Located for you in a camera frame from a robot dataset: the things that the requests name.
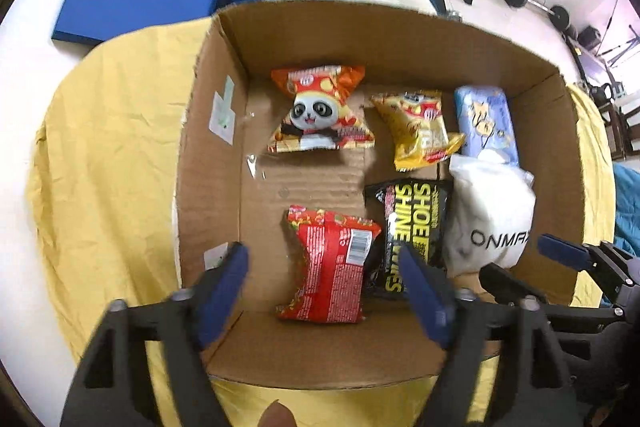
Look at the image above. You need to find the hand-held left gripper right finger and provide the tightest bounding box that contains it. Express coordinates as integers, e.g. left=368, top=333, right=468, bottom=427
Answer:
left=397, top=243, right=586, bottom=427

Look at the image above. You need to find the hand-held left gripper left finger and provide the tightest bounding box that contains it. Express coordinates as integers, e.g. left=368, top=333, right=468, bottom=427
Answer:
left=57, top=241, right=251, bottom=427

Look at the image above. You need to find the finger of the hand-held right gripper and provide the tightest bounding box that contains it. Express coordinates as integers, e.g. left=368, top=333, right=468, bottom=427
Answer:
left=537, top=233, right=601, bottom=273
left=479, top=263, right=548, bottom=305

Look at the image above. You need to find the white soft pouch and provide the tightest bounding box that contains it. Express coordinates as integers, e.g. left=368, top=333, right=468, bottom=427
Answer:
left=442, top=150, right=537, bottom=275

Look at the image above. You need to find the black wipes packet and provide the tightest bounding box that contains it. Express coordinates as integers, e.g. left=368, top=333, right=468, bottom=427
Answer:
left=364, top=178, right=453, bottom=300

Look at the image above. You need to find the red snack packet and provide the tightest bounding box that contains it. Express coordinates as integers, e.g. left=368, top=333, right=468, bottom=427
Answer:
left=274, top=204, right=383, bottom=324

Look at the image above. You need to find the cardboard box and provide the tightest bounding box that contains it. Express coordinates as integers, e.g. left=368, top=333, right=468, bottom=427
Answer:
left=170, top=0, right=593, bottom=390

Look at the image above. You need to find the light blue tissue packet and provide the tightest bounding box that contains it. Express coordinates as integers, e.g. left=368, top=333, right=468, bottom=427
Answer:
left=454, top=85, right=521, bottom=165

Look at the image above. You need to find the yellow snack packet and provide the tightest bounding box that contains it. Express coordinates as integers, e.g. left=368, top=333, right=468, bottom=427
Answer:
left=371, top=89, right=466, bottom=172

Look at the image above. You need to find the orange panda snack packet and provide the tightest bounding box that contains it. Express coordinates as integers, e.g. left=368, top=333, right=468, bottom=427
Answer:
left=267, top=64, right=377, bottom=154

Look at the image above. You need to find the person's left hand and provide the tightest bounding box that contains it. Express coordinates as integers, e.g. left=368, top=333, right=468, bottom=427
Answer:
left=259, top=401, right=297, bottom=427

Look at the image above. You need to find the blue blanket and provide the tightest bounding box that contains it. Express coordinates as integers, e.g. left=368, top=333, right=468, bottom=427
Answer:
left=612, top=164, right=640, bottom=253

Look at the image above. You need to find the dark wooden chair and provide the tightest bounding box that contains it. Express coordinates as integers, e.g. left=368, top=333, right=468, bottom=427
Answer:
left=595, top=82, right=627, bottom=158

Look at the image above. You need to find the yellow tablecloth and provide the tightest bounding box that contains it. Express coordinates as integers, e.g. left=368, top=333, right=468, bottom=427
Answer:
left=25, top=14, right=618, bottom=427

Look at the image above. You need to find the black box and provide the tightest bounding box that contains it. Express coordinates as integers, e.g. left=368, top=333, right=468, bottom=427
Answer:
left=577, top=26, right=601, bottom=50

